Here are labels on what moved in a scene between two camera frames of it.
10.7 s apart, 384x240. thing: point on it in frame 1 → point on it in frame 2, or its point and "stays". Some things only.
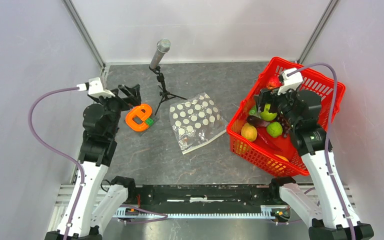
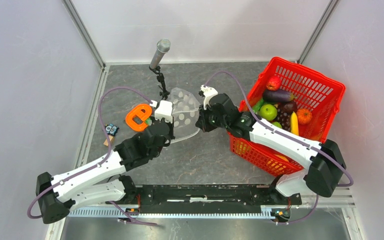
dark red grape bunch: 286,125 stays
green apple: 266,115 stays
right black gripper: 266,95 → 202,123
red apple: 273,82 stays
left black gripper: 133,96 → 171,134
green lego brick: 149,121 stays
